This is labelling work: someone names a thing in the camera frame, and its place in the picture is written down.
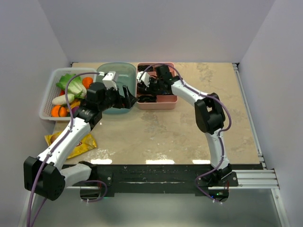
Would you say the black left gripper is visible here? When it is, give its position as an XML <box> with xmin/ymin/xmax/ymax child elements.
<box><xmin>99</xmin><ymin>85</ymin><xmax>137</xmax><ymax>112</ymax></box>

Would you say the brown floral necktie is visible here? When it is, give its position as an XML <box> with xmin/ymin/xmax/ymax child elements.
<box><xmin>137</xmin><ymin>87</ymin><xmax>150</xmax><ymax>95</ymax></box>

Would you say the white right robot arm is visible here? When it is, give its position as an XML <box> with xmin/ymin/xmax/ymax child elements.
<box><xmin>136</xmin><ymin>63</ymin><xmax>232</xmax><ymax>186</ymax></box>

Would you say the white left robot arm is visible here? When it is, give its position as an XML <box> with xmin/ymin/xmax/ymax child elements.
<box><xmin>24</xmin><ymin>82</ymin><xmax>137</xmax><ymax>201</ymax></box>

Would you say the black rolled tie bottom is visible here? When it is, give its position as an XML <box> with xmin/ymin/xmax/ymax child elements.
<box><xmin>138</xmin><ymin>95</ymin><xmax>157</xmax><ymax>103</ymax></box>

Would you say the black rolled tie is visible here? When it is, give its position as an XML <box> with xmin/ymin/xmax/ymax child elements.
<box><xmin>138</xmin><ymin>95</ymin><xmax>157</xmax><ymax>103</ymax></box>
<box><xmin>137</xmin><ymin>65</ymin><xmax>149</xmax><ymax>71</ymax></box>

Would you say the pink divided organizer tray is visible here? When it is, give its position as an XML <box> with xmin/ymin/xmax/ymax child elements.
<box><xmin>136</xmin><ymin>62</ymin><xmax>178</xmax><ymax>110</ymax></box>

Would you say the black rolled tie top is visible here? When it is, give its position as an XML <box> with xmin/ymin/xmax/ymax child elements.
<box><xmin>137</xmin><ymin>65</ymin><xmax>149</xmax><ymax>71</ymax></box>

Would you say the teal plastic container lid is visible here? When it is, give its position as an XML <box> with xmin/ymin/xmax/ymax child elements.
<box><xmin>97</xmin><ymin>62</ymin><xmax>137</xmax><ymax>114</ymax></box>

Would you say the orange toy fruit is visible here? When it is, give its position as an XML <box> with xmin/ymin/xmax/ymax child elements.
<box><xmin>82</xmin><ymin>77</ymin><xmax>93</xmax><ymax>89</ymax></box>

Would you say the yellow toy pepper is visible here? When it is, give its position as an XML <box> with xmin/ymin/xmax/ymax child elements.
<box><xmin>70</xmin><ymin>99</ymin><xmax>80</xmax><ymax>109</ymax></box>

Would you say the toy cabbage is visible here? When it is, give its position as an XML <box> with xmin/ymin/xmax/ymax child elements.
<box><xmin>56</xmin><ymin>73</ymin><xmax>87</xmax><ymax>98</ymax></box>

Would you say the purple toy onion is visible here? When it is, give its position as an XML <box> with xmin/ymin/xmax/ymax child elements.
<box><xmin>71</xmin><ymin>106</ymin><xmax>79</xmax><ymax>115</ymax></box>

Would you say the yellow chips bag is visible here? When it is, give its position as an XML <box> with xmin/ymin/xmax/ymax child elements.
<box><xmin>45</xmin><ymin>131</ymin><xmax>98</xmax><ymax>159</ymax></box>

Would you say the white toy radish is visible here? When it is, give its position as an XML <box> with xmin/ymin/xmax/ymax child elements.
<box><xmin>52</xmin><ymin>94</ymin><xmax>75</xmax><ymax>105</ymax></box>

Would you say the orange toy pumpkin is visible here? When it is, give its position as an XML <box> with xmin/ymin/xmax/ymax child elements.
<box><xmin>51</xmin><ymin>105</ymin><xmax>68</xmax><ymax>117</ymax></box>

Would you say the white plastic basket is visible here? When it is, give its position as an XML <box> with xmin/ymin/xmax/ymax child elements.
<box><xmin>39</xmin><ymin>68</ymin><xmax>96</xmax><ymax>121</ymax></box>

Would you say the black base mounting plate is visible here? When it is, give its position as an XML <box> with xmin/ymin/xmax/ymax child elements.
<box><xmin>66</xmin><ymin>161</ymin><xmax>239</xmax><ymax>206</ymax></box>

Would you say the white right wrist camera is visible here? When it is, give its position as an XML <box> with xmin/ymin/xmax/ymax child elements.
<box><xmin>136</xmin><ymin>71</ymin><xmax>150</xmax><ymax>87</ymax></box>

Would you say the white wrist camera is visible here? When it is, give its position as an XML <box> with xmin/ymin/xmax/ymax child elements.
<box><xmin>136</xmin><ymin>71</ymin><xmax>150</xmax><ymax>87</ymax></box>
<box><xmin>102</xmin><ymin>71</ymin><xmax>119</xmax><ymax>90</ymax></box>

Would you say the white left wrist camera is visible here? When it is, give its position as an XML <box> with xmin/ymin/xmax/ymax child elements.
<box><xmin>102</xmin><ymin>71</ymin><xmax>119</xmax><ymax>90</ymax></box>

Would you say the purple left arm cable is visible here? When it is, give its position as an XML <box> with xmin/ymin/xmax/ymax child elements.
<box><xmin>26</xmin><ymin>72</ymin><xmax>105</xmax><ymax>227</ymax></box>

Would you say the aluminium frame rail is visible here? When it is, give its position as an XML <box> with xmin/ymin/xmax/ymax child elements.
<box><xmin>232</xmin><ymin>62</ymin><xmax>290</xmax><ymax>227</ymax></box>

